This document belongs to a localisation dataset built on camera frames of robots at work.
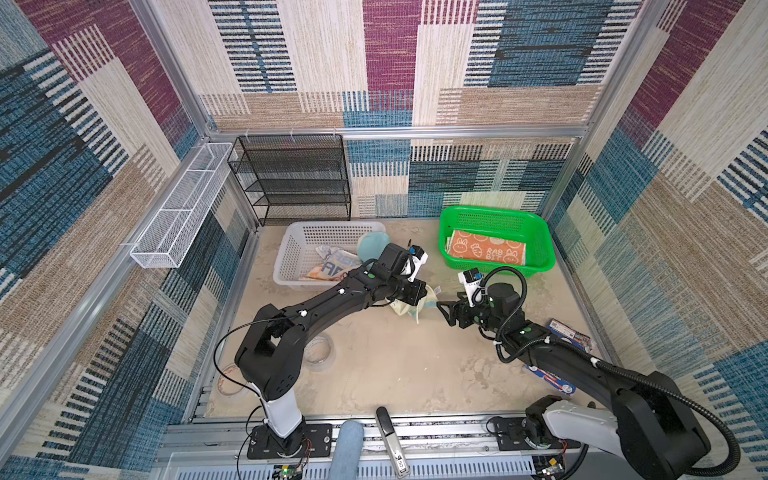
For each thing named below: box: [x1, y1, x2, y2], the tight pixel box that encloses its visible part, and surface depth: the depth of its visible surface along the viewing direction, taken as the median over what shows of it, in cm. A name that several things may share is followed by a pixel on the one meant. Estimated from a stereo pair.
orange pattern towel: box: [445, 230, 527, 266], surface depth 109 cm
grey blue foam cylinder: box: [328, 421, 364, 480], surface depth 71 cm
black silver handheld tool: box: [375, 406, 411, 479], surface depth 71 cm
